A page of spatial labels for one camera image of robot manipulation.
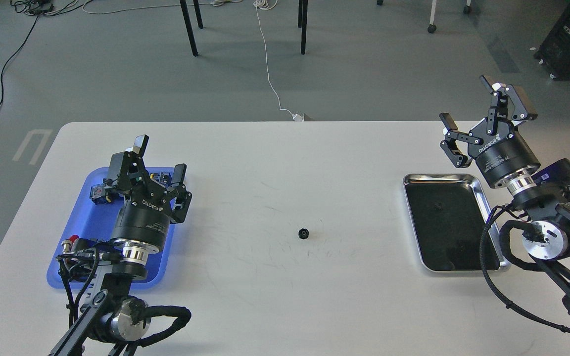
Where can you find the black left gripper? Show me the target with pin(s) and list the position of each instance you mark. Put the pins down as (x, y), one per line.
(144, 217)

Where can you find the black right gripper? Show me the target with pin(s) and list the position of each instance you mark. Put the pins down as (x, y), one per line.
(503, 150)

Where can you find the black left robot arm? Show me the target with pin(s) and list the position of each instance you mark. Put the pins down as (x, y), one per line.
(97, 274)

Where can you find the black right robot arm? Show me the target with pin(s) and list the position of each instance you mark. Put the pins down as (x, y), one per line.
(542, 242)

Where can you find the blue plastic tray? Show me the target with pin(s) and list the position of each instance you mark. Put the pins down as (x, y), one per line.
(96, 222)

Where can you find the white office chair base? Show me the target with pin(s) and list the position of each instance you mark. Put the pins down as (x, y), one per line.
(436, 17)

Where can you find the silver metal tray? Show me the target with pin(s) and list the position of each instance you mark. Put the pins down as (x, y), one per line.
(449, 240)

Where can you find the red emergency stop button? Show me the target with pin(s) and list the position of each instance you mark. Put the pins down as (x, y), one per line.
(78, 268)

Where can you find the green push button switch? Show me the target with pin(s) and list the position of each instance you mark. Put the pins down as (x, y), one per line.
(162, 178)

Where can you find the yellow push button switch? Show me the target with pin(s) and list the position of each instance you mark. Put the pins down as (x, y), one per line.
(100, 194)

